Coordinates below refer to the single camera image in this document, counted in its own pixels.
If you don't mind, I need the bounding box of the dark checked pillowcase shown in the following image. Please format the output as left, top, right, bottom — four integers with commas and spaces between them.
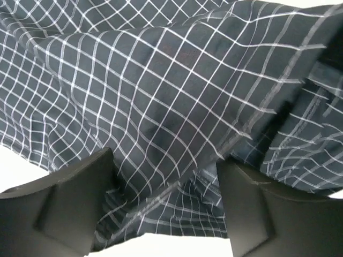
1, 1, 342, 251

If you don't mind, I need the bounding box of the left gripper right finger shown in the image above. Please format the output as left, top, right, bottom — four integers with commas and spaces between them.
217, 159, 342, 257

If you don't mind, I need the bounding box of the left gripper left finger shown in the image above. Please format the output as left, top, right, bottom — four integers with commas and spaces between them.
1, 148, 114, 257

